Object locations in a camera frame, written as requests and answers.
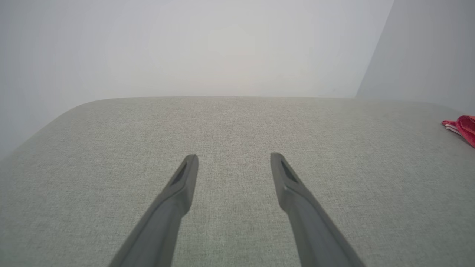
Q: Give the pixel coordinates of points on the red and white t-shirt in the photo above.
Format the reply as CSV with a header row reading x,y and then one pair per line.
x,y
468,128

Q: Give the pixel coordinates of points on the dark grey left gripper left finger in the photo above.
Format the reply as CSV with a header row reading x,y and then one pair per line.
x,y
163,222

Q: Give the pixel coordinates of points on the grey fabric sofa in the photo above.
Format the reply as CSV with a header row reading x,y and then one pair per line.
x,y
237,126

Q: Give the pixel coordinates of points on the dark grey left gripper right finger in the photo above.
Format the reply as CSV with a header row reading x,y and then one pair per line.
x,y
311,226

